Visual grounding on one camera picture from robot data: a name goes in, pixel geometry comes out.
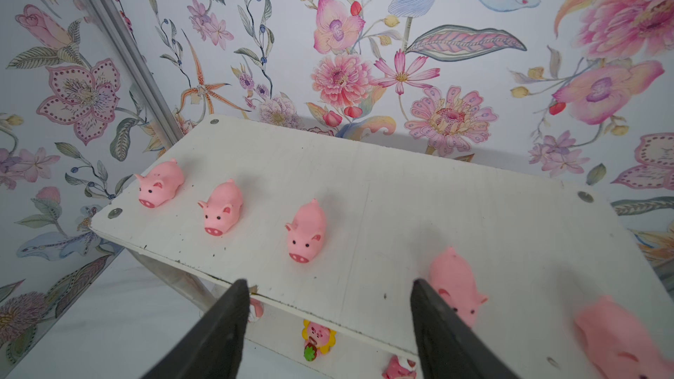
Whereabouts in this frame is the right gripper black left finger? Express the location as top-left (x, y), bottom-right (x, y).
top-left (144, 279), bottom-right (250, 379)

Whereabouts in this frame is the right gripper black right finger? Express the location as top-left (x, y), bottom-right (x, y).
top-left (410, 278), bottom-right (517, 379)

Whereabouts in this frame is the small red pink figurine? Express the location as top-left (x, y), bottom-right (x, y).
top-left (382, 355), bottom-right (417, 379)

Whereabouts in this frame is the single pink piglet toy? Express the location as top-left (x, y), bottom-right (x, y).
top-left (428, 247), bottom-right (489, 328)

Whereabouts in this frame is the yellow-haired princess toy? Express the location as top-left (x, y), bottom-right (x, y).
top-left (302, 320), bottom-right (336, 361)

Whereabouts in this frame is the white two-tier shelf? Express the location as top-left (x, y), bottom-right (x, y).
top-left (92, 116), bottom-right (673, 378)

